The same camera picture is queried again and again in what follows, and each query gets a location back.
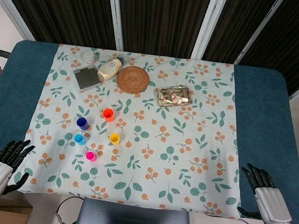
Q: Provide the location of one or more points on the yellow plastic cup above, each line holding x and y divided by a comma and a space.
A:
114, 139

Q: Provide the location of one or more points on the light blue plastic cup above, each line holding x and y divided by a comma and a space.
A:
79, 139

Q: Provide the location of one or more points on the dark blue plastic cup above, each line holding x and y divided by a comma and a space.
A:
82, 123

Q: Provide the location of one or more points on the pink plastic cup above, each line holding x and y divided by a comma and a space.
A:
90, 156

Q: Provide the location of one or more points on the floral printed tablecloth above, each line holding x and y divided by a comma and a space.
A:
144, 157

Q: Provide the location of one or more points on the dark folding screen panel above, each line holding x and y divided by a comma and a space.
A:
239, 24
297, 40
59, 2
164, 15

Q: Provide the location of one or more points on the blue felt table cover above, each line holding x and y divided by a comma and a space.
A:
262, 126

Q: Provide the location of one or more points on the small white jar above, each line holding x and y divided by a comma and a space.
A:
88, 57

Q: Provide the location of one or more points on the cream squeeze bottle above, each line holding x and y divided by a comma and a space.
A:
108, 70

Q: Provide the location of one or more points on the orange plastic cup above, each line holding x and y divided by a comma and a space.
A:
108, 114

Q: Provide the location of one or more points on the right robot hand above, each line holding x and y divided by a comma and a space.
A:
274, 206

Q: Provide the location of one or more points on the gold foil snack packet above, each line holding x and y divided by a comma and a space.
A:
173, 96

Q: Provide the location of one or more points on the grey square flat box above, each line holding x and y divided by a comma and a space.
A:
87, 78

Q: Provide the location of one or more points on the round woven rattan coaster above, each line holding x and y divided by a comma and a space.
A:
133, 80

